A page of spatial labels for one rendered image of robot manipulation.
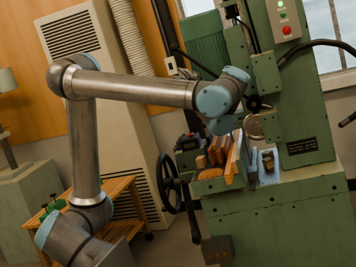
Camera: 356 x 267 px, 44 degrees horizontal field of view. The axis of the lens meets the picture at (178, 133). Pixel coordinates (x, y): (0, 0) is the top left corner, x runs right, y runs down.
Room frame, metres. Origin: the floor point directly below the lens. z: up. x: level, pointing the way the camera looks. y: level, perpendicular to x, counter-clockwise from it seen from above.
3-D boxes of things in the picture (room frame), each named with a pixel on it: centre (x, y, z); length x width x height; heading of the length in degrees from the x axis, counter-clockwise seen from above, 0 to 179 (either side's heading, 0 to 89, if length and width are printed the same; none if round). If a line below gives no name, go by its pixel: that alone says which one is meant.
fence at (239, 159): (1.87, -0.26, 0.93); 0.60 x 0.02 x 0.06; 165
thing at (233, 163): (1.88, -0.24, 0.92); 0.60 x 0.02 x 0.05; 165
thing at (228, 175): (1.80, -0.20, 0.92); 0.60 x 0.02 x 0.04; 165
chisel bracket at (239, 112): (1.86, -0.24, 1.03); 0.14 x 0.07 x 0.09; 75
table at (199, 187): (1.91, -0.12, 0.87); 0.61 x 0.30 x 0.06; 165
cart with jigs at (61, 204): (2.96, 0.78, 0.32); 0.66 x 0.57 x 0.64; 154
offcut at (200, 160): (1.79, -0.06, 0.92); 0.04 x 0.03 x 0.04; 154
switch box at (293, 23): (1.65, -0.49, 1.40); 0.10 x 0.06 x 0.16; 75
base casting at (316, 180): (1.84, -0.34, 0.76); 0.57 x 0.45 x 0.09; 75
